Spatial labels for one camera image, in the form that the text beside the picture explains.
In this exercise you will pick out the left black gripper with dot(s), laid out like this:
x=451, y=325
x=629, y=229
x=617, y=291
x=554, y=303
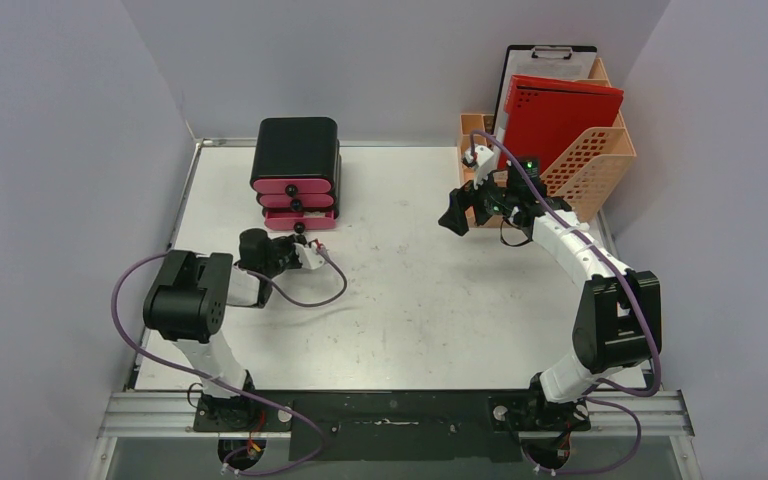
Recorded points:
x=289, y=243

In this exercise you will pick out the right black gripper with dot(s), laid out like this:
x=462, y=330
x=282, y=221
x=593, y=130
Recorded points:
x=475, y=206

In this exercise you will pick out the black pink drawer unit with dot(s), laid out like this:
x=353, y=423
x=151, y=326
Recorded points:
x=296, y=173

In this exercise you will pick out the thick red binder folder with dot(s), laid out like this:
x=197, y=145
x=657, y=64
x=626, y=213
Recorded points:
x=541, y=116

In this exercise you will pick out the black clipboard with paper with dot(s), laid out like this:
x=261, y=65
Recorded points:
x=564, y=62

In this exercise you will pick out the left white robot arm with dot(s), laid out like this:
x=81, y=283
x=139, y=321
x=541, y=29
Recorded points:
x=188, y=299

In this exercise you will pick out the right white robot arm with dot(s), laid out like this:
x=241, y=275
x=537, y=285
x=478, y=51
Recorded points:
x=618, y=319

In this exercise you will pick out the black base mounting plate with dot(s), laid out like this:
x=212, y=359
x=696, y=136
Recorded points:
x=433, y=425

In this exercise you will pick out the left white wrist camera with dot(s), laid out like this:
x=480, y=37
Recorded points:
x=309, y=257

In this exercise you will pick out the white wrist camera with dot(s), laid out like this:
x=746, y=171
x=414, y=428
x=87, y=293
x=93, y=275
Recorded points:
x=482, y=161
x=309, y=257

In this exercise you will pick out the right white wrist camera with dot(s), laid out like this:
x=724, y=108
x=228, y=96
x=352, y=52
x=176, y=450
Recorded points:
x=482, y=161

